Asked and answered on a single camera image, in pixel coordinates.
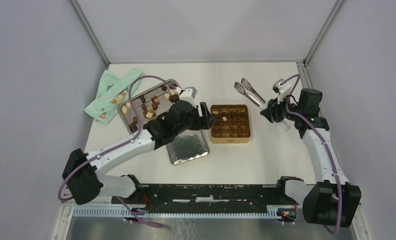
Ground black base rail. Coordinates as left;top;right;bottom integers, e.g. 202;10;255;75
111;183;298;214

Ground white slotted cable duct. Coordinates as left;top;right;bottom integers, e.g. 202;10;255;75
72;205;279;220

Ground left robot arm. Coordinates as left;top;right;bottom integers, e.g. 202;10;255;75
58;100;216;205

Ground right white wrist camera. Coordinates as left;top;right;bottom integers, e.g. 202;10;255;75
272;79;293;104

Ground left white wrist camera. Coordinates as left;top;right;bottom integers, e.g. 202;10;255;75
179;86;197;108

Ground steel tray with rack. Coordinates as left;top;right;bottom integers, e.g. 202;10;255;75
118;83;180;134

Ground green printed cloth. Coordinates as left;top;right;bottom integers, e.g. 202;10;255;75
84;69;144;125

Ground metal serving tongs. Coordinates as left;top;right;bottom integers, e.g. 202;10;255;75
234;78;292;131

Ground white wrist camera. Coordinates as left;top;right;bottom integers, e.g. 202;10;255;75
272;79;293;104
179;86;197;108

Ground small square steel tray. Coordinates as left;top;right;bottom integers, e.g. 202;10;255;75
166;130;210;166

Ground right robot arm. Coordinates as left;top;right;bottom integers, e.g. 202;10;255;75
260;87;361;228

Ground gold chocolate box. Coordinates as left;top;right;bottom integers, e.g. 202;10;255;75
210;104;251;144

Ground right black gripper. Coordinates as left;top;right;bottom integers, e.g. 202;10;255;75
260;91;302;124

